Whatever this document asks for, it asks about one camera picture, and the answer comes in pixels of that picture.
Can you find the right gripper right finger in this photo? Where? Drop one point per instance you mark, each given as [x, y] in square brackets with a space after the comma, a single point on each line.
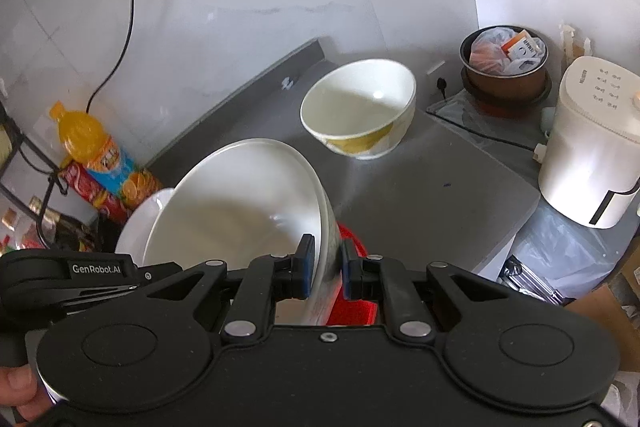
[395, 290]

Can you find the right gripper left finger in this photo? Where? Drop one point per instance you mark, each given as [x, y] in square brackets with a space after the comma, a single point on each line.
[264, 283]

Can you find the white Sweet Bakery plate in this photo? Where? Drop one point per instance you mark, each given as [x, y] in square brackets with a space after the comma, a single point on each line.
[252, 198]

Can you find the cream bowl yellow pattern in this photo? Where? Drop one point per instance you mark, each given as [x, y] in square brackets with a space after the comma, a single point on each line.
[362, 109]

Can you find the person's hand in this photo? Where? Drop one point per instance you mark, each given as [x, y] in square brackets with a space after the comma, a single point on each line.
[20, 389]

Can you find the dark soy sauce bottle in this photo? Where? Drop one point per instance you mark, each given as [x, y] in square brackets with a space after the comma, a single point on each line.
[68, 232]

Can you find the red drink can upper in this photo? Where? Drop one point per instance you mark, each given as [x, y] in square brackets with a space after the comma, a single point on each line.
[80, 181]

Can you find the orange juice bottle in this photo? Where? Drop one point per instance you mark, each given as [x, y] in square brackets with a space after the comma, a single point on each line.
[87, 142]

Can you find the black metal rack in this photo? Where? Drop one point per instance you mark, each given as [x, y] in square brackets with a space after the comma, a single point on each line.
[29, 178]

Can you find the cardboard box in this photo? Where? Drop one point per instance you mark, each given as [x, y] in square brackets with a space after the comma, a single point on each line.
[614, 304]

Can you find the white electric cooker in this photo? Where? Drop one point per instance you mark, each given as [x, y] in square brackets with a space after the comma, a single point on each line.
[590, 165]

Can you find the brown pot with bags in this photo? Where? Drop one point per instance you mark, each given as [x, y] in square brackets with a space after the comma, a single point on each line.
[505, 66]

